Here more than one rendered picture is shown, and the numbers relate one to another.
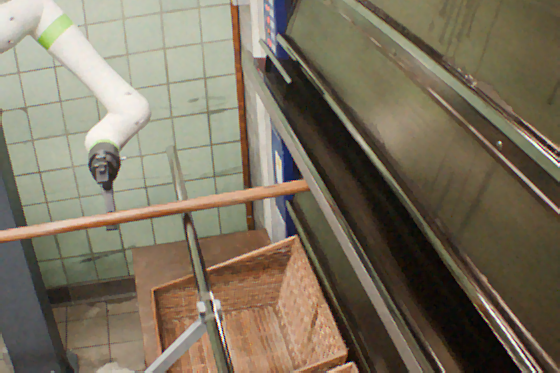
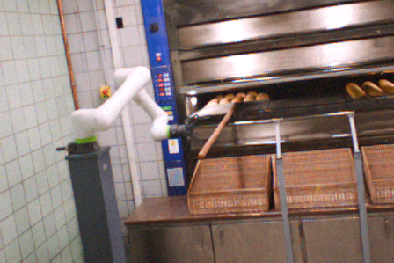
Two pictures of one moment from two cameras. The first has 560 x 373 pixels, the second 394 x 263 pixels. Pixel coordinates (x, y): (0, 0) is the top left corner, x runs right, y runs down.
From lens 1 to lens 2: 3.47 m
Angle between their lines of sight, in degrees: 66
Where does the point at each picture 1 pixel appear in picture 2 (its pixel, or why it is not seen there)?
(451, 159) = (306, 54)
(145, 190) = (66, 225)
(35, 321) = not seen: outside the picture
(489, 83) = (324, 25)
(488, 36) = (318, 20)
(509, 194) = (329, 47)
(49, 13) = not seen: hidden behind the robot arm
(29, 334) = not seen: outside the picture
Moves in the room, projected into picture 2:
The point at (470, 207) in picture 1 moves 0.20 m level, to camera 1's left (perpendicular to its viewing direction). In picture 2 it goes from (320, 56) to (315, 59)
